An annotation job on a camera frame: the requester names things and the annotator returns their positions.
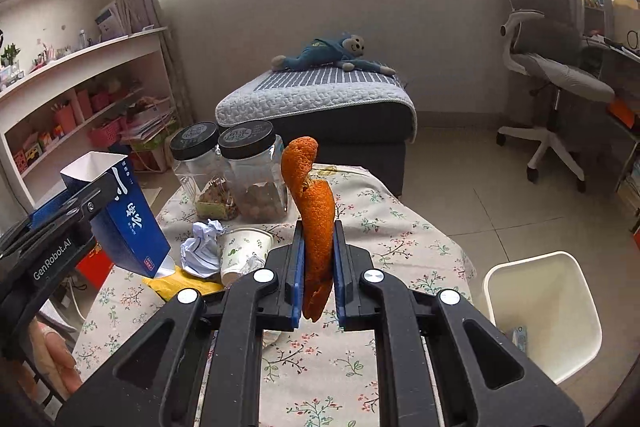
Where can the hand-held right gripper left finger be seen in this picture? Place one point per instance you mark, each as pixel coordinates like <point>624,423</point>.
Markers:
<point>298,267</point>

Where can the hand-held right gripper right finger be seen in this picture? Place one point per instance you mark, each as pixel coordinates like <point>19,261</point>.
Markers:
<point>340,267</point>

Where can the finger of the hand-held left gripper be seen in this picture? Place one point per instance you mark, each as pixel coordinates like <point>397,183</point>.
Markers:
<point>95,202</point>

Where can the blue drink carton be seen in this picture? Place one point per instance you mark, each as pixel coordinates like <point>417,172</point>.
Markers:
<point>130,227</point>

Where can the orange peel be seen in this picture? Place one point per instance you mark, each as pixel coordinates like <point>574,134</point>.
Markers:
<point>315,217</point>

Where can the white paper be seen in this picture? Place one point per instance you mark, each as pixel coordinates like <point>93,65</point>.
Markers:
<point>200,252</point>

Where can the white trash bin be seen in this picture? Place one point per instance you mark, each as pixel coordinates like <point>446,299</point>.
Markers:
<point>545,297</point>

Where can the red cardboard box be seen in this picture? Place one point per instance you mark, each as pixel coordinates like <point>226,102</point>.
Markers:
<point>95,269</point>

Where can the white paper cup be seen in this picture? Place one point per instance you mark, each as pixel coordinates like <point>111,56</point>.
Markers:
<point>242,247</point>

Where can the pink basket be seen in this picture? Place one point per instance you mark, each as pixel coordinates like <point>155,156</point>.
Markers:
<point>107,132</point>

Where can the pink pencil cup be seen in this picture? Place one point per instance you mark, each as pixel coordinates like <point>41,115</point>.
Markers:
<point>65,119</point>

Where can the stack of papers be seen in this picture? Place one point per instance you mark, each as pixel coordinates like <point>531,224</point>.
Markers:
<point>147,124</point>

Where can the clear jar of brown nuts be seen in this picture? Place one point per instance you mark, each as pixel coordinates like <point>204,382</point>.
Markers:
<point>255,177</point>

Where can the clear jar of cashews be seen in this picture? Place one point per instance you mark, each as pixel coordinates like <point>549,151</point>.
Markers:
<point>200,167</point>

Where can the floral tablecloth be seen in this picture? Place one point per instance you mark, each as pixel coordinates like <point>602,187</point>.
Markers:
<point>320,377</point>

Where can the yellow wrapper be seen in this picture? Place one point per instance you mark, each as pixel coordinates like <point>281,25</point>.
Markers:
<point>185,287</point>

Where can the dark ottoman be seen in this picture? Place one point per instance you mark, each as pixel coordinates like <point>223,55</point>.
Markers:
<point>350,147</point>

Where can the white bookshelf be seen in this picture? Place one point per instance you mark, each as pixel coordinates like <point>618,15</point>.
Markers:
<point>75,57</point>

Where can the small potted plant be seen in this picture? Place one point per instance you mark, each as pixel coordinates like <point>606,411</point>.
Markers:
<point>9,57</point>

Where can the grey quilted cover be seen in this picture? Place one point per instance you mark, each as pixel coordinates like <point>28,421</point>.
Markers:
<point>310,97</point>

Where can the white and blue booklets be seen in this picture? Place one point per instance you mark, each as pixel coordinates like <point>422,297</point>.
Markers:
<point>112,19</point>

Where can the small drink carton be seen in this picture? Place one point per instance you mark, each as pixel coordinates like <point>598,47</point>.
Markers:
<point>519,339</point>

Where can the blue monkey plush toy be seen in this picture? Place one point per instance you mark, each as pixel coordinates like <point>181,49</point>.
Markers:
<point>325,52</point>

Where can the white office chair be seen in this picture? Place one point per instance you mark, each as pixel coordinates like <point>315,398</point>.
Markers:
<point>560,77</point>

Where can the cluttered desk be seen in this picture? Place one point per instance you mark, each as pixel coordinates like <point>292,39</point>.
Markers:
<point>620,72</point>

